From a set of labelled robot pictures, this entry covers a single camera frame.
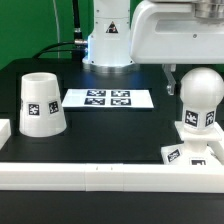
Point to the white marker sheet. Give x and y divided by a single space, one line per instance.
108 98

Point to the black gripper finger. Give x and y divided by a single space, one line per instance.
169 69

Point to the white lamp bulb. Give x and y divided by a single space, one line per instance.
202 90

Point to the white lamp shade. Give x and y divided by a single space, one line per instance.
41 113

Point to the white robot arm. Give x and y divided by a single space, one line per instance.
109 43

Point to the white lamp base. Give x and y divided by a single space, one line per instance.
205 149

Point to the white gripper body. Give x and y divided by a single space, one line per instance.
178 32

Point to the white fence rail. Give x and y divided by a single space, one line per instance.
111 177

